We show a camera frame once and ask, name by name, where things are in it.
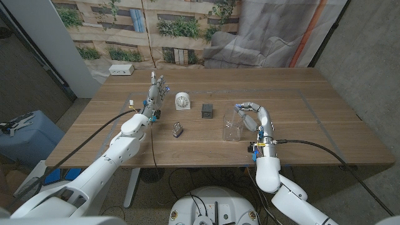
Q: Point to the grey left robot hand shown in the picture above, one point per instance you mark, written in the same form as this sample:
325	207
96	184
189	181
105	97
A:
153	97

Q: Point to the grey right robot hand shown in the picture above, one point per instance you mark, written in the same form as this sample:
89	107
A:
265	120

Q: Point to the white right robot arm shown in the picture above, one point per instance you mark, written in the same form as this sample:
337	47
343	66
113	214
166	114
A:
268	175

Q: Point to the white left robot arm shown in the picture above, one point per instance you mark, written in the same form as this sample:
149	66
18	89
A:
103	165

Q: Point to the white kitchen timer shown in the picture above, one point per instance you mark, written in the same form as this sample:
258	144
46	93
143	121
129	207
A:
182	101

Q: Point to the clear glass cup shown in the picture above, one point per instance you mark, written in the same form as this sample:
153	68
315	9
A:
231	128

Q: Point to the dark grey block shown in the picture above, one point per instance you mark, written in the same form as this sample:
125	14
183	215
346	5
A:
207	111

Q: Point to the black and white hand tool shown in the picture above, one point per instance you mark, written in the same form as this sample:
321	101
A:
17	123

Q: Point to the white power strip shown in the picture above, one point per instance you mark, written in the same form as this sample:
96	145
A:
121	69

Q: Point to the grey table leg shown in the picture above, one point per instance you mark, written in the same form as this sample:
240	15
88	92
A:
287	170

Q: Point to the printed fabric backdrop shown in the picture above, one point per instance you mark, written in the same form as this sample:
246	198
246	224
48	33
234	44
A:
187	31

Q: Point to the black round floor base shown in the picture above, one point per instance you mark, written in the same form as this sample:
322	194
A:
151	175

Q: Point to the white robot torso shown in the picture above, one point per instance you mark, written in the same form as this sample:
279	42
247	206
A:
215	200

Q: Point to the white table leg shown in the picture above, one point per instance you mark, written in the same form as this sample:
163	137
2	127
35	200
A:
131	190

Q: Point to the blue box under table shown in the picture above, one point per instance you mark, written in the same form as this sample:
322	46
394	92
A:
61	175

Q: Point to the blue hard case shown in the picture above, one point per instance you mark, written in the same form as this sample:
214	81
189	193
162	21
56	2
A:
34	140

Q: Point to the brown cardboard box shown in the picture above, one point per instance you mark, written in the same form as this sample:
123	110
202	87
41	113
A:
12	184

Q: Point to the black backdrop frame pole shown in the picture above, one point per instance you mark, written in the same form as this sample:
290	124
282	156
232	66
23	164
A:
329	32

